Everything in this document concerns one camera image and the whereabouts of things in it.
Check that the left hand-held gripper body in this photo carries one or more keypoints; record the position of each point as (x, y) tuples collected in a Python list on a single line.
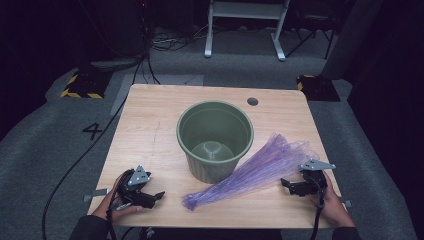
[(138, 178)]

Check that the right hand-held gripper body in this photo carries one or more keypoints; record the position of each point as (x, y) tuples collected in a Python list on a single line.
[(315, 165)]

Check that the purple plastic trash bag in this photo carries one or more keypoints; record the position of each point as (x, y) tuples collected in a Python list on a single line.
[(253, 170)]

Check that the green plastic trash bin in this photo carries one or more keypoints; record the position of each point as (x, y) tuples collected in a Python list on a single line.
[(213, 126)]

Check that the person's left hand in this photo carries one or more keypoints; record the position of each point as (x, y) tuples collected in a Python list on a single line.
[(128, 210)]

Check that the person's right hand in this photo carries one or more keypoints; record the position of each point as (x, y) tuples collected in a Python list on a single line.
[(335, 208)]

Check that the grey tape strip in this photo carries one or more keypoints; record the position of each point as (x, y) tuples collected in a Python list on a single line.
[(347, 203), (96, 193)]

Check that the grey stand base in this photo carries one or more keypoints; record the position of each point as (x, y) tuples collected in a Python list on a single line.
[(113, 64)]

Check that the grey column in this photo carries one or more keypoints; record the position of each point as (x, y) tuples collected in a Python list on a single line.
[(350, 40)]

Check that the black tripod stand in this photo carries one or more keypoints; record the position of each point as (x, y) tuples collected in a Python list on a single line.
[(313, 20)]

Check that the black equipment cabinet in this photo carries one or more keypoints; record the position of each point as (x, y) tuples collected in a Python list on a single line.
[(123, 26)]

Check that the white metal stand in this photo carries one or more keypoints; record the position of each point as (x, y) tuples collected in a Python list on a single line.
[(246, 9)]

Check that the black yellow striped base plate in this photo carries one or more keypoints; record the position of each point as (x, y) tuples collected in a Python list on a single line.
[(320, 88), (86, 85)]

